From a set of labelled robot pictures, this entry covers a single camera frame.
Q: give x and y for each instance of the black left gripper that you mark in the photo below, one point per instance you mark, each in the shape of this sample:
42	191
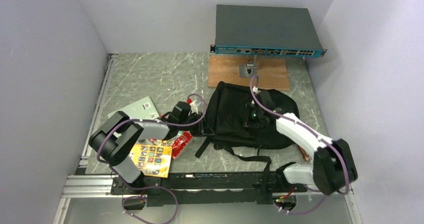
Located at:
202	129

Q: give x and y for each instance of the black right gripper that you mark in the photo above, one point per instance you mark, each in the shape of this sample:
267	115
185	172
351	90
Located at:
247	122

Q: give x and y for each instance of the black student backpack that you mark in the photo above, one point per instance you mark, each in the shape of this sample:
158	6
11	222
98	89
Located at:
223	129

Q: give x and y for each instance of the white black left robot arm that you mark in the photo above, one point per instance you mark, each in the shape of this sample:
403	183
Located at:
114	140

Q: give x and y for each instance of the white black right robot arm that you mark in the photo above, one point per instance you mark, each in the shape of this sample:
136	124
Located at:
331	169

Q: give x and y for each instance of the red colourful book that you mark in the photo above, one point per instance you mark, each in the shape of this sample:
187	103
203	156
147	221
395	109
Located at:
177	143

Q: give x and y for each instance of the grey notebook with label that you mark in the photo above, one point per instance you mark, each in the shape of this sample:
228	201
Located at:
141	109

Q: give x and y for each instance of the wooden base board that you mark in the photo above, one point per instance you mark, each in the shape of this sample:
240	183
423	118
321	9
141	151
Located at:
272	72

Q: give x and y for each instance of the yellow picture book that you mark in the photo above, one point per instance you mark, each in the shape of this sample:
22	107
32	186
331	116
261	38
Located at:
152	160

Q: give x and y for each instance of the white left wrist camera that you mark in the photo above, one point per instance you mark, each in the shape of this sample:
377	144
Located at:
194	104

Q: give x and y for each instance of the grey metal stand bracket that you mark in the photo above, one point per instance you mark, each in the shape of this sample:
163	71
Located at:
250	68

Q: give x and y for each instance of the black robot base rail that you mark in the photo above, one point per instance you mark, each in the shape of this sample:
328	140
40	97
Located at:
209	188

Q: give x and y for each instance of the teal network switch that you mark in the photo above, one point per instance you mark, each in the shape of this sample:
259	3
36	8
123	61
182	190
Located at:
266	31

